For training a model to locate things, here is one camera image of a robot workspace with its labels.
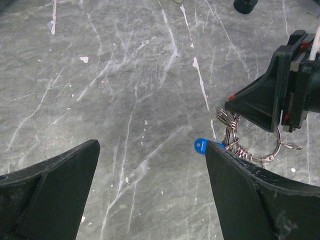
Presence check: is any blue tagged key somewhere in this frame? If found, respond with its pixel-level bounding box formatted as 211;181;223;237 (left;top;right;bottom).
194;138;226;155

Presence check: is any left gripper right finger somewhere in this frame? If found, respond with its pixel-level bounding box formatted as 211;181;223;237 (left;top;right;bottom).
205;141;320;240

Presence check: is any large silver keyring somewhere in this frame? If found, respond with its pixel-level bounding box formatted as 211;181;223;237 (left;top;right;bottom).
224;126;303;168

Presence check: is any red black stamp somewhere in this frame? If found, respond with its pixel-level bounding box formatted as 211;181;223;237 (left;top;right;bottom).
233;0;258;15

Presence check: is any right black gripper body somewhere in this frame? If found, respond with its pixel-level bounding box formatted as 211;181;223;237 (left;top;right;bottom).
276;30;320;133

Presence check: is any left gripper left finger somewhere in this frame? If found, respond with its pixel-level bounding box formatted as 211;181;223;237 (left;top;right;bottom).
0;139;101;240

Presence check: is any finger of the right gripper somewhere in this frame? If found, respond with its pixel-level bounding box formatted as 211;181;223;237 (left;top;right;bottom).
224;54;280;133

